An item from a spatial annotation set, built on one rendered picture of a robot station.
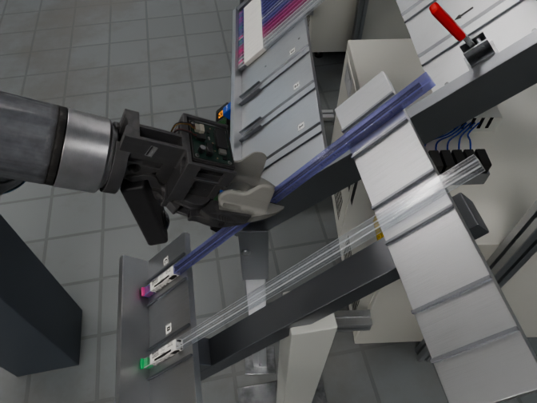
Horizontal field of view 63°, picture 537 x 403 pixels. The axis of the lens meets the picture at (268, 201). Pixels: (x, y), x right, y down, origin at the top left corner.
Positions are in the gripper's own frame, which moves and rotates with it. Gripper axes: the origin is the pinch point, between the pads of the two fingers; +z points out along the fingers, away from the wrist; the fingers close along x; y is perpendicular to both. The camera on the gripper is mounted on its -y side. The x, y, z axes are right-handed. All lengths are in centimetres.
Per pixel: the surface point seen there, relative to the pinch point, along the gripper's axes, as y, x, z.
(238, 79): -16, 49, 12
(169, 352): -20.1, -11.6, -6.3
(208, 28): -81, 189, 50
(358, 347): -65, 5, 72
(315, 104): -0.1, 24.4, 15.0
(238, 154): -17.5, 26.2, 9.0
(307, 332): -6.8, -14.1, 6.5
